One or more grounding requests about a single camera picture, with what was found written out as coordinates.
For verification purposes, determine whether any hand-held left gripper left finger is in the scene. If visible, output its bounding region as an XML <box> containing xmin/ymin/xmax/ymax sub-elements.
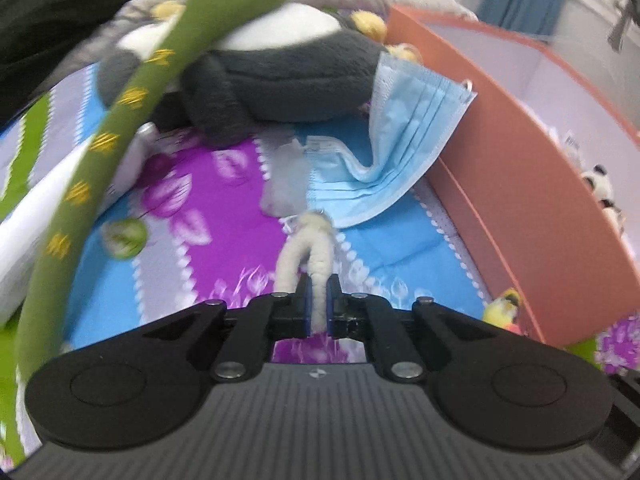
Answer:
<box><xmin>144</xmin><ymin>275</ymin><xmax>314</xmax><ymax>384</ymax></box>

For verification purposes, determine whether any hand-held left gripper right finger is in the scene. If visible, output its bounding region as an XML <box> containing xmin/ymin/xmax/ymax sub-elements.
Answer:
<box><xmin>326</xmin><ymin>275</ymin><xmax>502</xmax><ymax>384</ymax></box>

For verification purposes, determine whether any white plush keychain loop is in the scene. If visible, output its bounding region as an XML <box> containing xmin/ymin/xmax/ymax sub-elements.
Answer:
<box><xmin>276</xmin><ymin>210</ymin><xmax>335</xmax><ymax>337</ymax></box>

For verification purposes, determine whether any orange cardboard box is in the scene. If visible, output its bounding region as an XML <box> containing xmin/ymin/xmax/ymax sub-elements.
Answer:
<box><xmin>387</xmin><ymin>4</ymin><xmax>640</xmax><ymax>349</ymax></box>

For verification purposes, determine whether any striped floral bed sheet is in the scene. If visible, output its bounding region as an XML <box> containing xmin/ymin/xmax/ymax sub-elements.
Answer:
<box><xmin>0</xmin><ymin>65</ymin><xmax>640</xmax><ymax>467</ymax></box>

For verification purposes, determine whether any clear plastic wrapper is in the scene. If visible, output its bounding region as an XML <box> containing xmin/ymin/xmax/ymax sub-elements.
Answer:
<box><xmin>260</xmin><ymin>137</ymin><xmax>311</xmax><ymax>216</ymax></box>

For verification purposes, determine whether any small yellow bird toy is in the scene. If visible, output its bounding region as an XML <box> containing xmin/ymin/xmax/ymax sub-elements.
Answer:
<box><xmin>482</xmin><ymin>287</ymin><xmax>526</xmax><ymax>334</ymax></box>

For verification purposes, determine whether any small green ball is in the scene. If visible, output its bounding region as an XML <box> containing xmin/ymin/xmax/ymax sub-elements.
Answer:
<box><xmin>100</xmin><ymin>217</ymin><xmax>150</xmax><ymax>262</ymax></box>

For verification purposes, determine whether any grey penguin plush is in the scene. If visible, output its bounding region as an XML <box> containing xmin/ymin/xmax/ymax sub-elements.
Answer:
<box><xmin>97</xmin><ymin>1</ymin><xmax>422</xmax><ymax>149</ymax></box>

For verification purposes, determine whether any long green plush toy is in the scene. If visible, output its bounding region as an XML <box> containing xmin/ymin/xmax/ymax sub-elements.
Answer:
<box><xmin>15</xmin><ymin>0</ymin><xmax>297</xmax><ymax>362</ymax></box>

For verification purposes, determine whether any white rolled cloth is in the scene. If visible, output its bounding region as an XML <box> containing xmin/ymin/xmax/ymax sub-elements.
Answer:
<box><xmin>0</xmin><ymin>122</ymin><xmax>161</xmax><ymax>327</ymax></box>

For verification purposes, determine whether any small panda plush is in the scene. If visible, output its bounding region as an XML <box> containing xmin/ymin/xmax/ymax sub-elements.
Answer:
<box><xmin>580</xmin><ymin>165</ymin><xmax>629</xmax><ymax>234</ymax></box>

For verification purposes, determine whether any black clothing pile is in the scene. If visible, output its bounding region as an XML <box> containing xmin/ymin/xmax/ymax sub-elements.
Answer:
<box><xmin>0</xmin><ymin>0</ymin><xmax>202</xmax><ymax>129</ymax></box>

